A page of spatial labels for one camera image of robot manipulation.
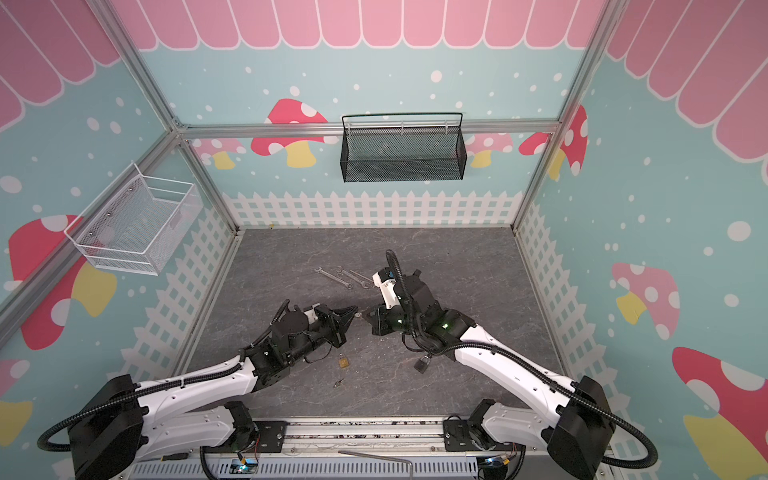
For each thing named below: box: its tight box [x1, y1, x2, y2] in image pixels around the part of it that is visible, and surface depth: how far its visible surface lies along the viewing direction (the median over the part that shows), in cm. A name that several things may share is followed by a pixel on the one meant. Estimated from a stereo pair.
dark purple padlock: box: [414, 355, 431, 374], surface depth 87 cm
